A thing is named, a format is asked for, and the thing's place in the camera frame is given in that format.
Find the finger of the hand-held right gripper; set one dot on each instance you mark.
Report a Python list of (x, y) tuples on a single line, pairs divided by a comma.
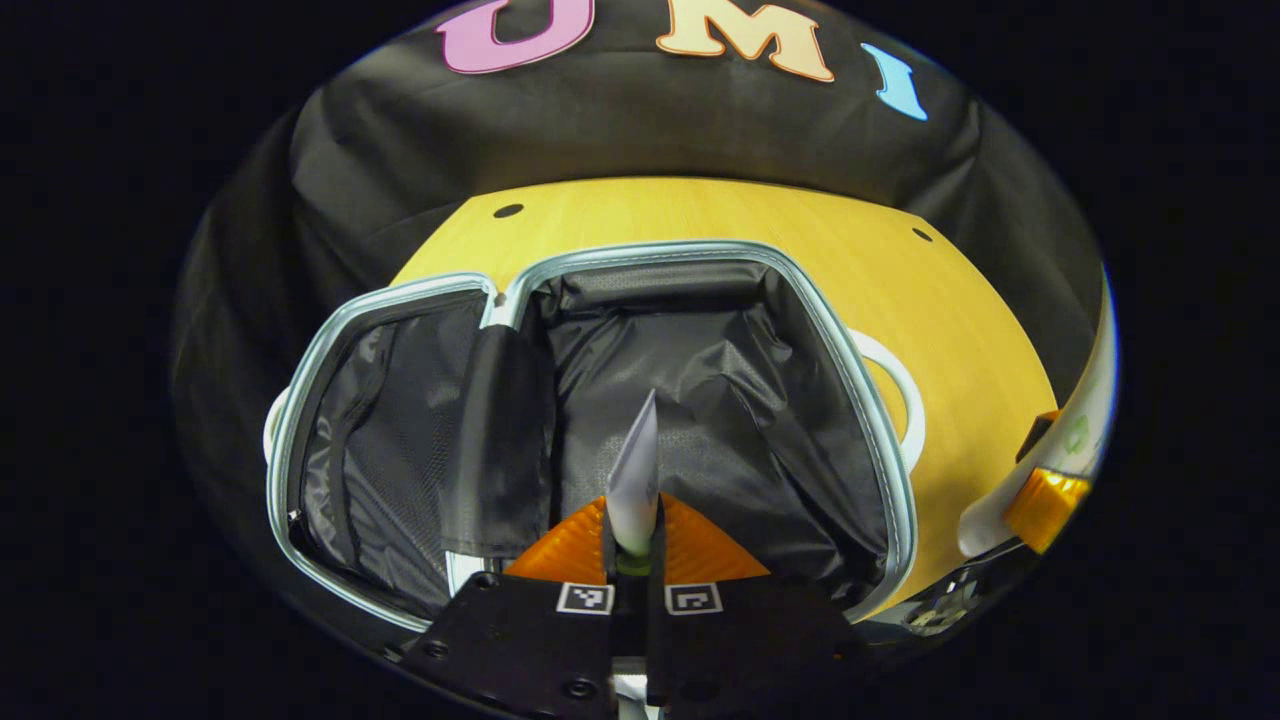
[(1045, 505), (1038, 435)]

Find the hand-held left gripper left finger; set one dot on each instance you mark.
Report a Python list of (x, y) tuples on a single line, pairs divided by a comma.
[(520, 650)]

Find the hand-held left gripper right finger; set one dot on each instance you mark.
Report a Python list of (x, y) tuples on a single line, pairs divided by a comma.
[(740, 650)]

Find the white skin care tube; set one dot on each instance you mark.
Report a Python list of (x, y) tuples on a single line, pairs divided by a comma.
[(635, 480)]

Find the white suitcase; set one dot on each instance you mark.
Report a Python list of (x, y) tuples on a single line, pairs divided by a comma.
[(720, 400)]

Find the black backdrop cloth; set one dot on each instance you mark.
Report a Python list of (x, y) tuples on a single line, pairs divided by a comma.
[(620, 130)]

